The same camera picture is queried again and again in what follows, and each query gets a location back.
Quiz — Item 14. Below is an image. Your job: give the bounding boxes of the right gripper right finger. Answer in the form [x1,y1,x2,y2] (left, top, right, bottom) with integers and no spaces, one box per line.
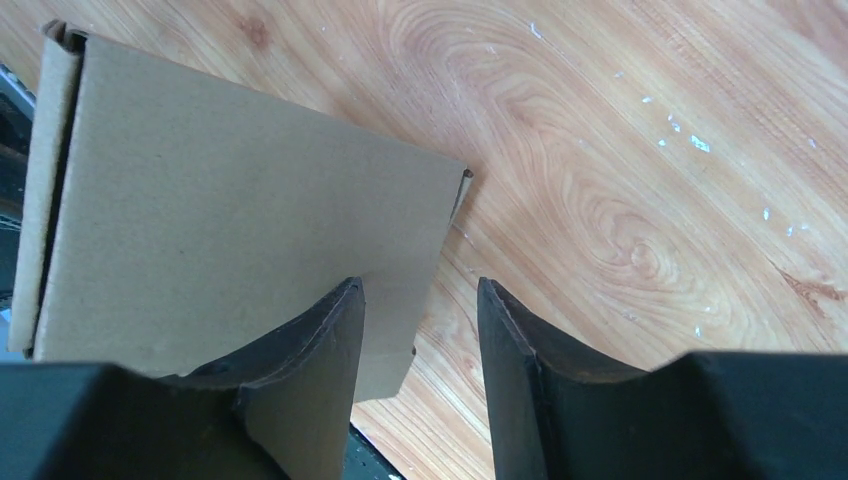
[477,278,847,479]

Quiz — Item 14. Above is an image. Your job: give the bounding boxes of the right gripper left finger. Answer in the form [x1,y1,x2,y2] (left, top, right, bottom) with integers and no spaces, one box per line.
[1,277,366,479]

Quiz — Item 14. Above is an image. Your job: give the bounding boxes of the cardboard box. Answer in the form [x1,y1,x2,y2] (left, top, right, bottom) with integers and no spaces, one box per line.
[7,20,473,401]

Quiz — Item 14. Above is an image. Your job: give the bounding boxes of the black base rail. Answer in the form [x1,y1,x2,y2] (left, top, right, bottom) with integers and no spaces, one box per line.
[1,64,35,311]

